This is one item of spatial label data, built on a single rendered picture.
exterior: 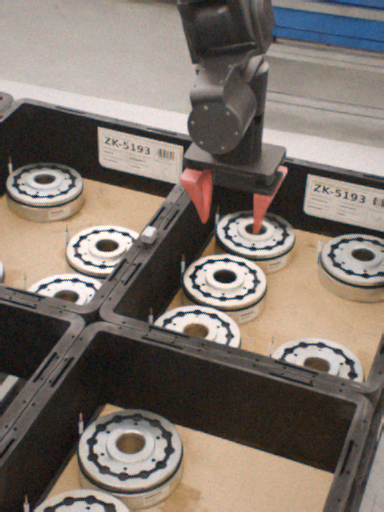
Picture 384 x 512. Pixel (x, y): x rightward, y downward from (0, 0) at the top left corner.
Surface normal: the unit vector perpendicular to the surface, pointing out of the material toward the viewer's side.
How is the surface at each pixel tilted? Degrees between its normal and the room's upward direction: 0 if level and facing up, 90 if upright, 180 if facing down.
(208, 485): 0
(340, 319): 0
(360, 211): 90
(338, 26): 90
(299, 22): 90
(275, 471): 0
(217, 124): 90
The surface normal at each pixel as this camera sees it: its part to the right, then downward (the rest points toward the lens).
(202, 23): -0.35, 0.32
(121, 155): -0.35, 0.55
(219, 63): -0.25, -0.83
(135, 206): 0.04, -0.80
